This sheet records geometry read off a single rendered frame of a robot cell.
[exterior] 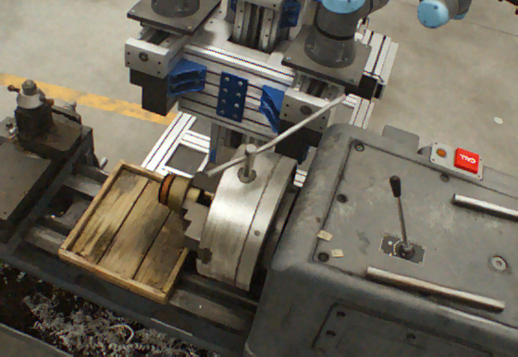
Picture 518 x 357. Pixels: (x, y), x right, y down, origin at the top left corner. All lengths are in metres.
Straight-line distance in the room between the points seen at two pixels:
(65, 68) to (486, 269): 2.79
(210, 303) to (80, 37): 2.56
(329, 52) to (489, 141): 2.12
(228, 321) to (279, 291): 0.32
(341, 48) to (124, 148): 1.60
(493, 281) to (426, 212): 0.21
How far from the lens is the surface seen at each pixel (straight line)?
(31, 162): 1.64
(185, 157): 2.68
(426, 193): 1.30
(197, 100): 1.95
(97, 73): 3.47
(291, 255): 1.12
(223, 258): 1.25
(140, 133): 3.08
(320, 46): 1.68
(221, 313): 1.47
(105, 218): 1.60
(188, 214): 1.32
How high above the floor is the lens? 2.15
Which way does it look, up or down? 46 degrees down
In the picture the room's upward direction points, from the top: 12 degrees clockwise
